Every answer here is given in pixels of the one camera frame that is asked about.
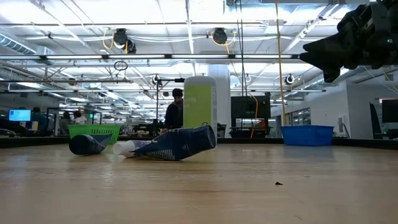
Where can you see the long ceiling light strip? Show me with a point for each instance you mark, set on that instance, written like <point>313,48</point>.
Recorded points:
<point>77,57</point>

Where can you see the disinfecting wipes canister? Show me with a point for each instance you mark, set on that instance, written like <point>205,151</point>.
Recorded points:
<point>200,102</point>

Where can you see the small dark crumb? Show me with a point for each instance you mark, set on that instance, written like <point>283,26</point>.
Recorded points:
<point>279,183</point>

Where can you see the person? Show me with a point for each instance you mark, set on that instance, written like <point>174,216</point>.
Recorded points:
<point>174,115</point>
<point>38,119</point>
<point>78,117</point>
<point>65,122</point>

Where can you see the black monitor cart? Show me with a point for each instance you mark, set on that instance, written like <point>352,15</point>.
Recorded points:
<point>248,107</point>

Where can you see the black desk monitor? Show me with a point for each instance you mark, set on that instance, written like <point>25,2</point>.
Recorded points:
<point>390,110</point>

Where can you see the white building column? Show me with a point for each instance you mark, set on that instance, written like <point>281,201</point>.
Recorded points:
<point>223,93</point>

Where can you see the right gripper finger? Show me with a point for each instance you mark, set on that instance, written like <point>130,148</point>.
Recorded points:
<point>329,70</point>
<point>332,46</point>

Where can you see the dark blue pouch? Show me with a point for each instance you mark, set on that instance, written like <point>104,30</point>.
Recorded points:
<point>88,144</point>

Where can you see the lit blue computer monitor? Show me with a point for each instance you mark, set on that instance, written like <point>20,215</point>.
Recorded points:
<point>19,115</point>

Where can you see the green plastic basket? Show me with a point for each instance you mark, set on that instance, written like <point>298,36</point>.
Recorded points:
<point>93,129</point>

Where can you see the dark blue squeeze tube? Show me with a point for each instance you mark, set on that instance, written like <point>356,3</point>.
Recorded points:
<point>177,143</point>

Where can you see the blue plastic basket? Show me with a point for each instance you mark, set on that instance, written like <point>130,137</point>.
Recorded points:
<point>308,135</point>

